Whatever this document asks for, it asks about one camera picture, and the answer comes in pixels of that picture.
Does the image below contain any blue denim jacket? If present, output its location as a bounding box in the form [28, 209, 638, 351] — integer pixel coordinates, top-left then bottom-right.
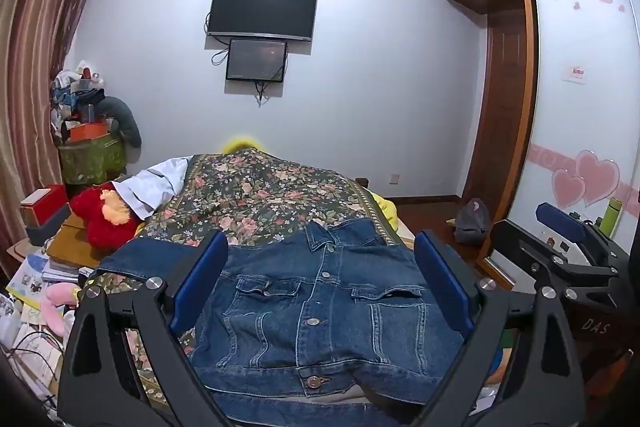
[98, 218, 497, 408]

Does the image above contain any green bottle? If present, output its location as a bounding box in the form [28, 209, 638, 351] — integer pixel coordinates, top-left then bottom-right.
[600, 197, 623, 237]

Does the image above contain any wooden wardrobe with hearts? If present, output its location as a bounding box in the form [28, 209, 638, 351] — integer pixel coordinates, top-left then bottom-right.
[449, 0, 639, 262]

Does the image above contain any wooden door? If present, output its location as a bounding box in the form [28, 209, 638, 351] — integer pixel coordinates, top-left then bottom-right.
[463, 10, 526, 216]

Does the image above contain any grey backpack on floor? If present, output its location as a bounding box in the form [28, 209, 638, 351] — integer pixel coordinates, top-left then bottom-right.
[454, 197, 491, 244]

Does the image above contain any pink plush toy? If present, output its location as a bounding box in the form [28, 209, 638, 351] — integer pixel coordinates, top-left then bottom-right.
[40, 283, 80, 337]

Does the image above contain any red plush toy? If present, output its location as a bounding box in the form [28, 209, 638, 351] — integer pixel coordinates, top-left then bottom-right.
[70, 182, 142, 254]

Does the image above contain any red and black box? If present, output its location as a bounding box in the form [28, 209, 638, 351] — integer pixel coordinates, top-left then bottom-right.
[20, 184, 70, 246]

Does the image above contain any white shirt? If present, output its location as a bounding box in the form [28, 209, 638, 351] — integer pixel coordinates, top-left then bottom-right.
[113, 156, 192, 221]

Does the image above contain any green cloth covered stand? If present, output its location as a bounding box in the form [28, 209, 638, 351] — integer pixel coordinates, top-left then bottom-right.
[58, 134, 126, 185]

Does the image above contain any floral bedspread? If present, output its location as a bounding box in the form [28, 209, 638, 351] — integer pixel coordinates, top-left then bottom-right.
[81, 146, 417, 408]

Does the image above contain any orange box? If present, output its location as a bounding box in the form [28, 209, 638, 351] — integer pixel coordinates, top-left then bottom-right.
[68, 122, 110, 143]

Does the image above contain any grey neck pillow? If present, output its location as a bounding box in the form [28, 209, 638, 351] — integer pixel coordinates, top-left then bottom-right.
[96, 96, 142, 148]

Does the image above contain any striped red curtain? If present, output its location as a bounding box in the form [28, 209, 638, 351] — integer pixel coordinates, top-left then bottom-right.
[1, 0, 87, 248]

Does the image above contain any large black wall television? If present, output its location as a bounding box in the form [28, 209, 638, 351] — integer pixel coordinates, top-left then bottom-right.
[206, 0, 318, 41]

